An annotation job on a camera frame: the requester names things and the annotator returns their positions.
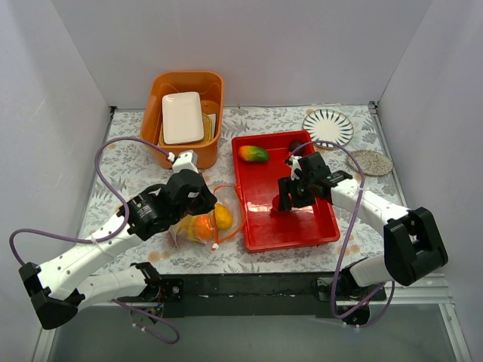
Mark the red plastic tray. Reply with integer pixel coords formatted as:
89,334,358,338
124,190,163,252
232,130,340,252

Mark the white rectangular plate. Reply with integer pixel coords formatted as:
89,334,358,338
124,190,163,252
162,91,204,145

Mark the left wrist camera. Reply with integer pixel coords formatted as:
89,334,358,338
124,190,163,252
168,150,198,173

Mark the red green mango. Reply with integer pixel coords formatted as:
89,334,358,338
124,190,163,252
237,145,269,163

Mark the striped round plate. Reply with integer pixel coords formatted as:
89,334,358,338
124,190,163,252
302,109,354,149

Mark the orange tangerine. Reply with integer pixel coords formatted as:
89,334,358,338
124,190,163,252
192,214,216,242

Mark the yellow lemon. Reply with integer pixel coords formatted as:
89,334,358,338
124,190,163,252
211,203,233,231

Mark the clear zip top bag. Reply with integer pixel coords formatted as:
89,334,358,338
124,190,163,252
167,185,246,251

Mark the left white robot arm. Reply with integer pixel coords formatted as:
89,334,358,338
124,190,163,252
19,170,217,330

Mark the yellow mango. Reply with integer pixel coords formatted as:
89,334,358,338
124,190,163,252
175,215,197,242

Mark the yellow woven basket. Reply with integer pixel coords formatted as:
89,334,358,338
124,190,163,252
158,112,213,146

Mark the red apple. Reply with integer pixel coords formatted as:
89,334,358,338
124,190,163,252
272,195,292,212

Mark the speckled small round plate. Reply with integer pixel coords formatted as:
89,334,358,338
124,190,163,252
352,150,393,176

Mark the dark purple passion fruit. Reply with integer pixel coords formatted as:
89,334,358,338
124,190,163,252
288,140,304,152

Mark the orange plastic bin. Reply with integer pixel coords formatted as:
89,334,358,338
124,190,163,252
140,71,224,170

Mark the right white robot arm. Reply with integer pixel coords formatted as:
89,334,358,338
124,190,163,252
275,152,448,300

